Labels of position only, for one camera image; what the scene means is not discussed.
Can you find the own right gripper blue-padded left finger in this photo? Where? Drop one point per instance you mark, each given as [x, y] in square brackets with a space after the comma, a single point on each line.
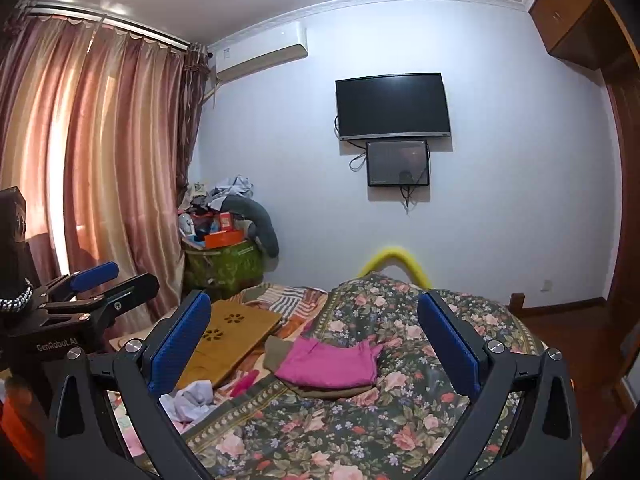
[83, 439]

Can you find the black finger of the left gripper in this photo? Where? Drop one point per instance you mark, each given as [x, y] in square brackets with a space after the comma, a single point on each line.
[124, 297]

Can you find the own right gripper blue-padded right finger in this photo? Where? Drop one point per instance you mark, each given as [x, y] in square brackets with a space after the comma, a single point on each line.
[543, 440]

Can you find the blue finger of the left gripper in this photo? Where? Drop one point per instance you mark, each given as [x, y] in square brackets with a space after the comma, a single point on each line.
[69, 286]

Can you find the pink pants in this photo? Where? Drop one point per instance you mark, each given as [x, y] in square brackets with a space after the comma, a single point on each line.
[313, 364]

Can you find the white crumpled cloth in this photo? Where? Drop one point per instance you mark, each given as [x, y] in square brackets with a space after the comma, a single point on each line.
[191, 403]

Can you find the orange box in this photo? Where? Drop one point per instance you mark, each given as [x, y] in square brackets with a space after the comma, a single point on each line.
[223, 239]

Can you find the floral green bed cover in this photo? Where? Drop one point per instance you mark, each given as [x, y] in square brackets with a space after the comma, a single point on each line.
[261, 429]

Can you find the pink striped curtain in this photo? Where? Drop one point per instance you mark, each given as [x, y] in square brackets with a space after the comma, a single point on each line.
[98, 126]

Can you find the grey plush pillow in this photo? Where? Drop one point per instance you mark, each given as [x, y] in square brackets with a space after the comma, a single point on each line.
[254, 212]

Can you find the olive green pants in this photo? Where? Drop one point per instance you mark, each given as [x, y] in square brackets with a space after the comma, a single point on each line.
[275, 352]

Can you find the striped folded cloth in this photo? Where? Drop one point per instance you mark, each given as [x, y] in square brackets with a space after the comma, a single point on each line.
[292, 303]

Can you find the yellow foam tube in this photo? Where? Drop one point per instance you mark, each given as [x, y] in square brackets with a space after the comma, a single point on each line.
[397, 256]

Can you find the white air conditioner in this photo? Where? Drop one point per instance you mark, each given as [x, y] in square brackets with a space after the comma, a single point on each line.
[246, 54]

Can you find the wooden wardrobe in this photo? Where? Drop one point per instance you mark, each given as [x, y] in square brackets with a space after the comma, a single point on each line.
[596, 123]

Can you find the small black wall monitor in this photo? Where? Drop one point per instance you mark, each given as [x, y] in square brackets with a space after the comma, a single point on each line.
[398, 163]

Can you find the black wall television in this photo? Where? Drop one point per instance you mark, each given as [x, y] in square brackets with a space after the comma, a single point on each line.
[391, 106]

